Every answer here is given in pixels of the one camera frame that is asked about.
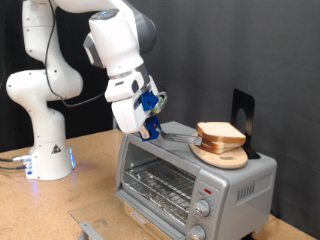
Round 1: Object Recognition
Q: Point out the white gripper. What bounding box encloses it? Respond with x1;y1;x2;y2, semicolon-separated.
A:
104;70;161;140

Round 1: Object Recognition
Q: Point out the metal spatula with blue block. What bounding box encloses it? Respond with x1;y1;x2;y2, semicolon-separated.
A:
139;115;203;147

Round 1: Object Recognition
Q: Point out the glass oven door with handle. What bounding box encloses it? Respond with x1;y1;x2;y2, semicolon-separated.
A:
68;190;188;240

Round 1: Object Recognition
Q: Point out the silver oven knob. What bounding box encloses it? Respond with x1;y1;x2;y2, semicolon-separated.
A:
193;199;212;218
188;223;207;240

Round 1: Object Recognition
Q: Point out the wooden box under oven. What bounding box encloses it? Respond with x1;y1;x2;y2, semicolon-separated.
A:
123;203;178;240

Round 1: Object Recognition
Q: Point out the silver toaster oven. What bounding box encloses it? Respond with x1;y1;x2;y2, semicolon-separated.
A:
114;120;278;240

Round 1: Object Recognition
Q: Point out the black fabric backdrop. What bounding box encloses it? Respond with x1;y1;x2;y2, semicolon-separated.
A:
0;0;114;153

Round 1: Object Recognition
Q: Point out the round wooden cutting board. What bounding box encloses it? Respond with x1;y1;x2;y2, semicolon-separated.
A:
189;133;249;170

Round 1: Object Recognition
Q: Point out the black metal bookend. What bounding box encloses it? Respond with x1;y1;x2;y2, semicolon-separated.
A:
230;88;261;160

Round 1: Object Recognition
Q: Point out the grey fabric backdrop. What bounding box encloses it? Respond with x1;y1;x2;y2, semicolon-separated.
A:
117;0;320;239

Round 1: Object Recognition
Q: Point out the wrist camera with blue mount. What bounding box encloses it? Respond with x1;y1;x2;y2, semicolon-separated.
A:
139;89;168;116

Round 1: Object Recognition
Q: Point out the wire oven rack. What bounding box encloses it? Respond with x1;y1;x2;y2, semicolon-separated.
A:
123;158;197;224

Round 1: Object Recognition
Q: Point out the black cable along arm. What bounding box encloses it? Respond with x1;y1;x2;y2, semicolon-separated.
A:
44;0;106;108

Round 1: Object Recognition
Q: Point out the base cable with silver connector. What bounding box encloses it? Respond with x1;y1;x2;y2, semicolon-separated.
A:
0;153;33;163

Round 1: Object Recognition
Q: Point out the black base cable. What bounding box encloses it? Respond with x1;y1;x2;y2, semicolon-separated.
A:
0;163;29;170

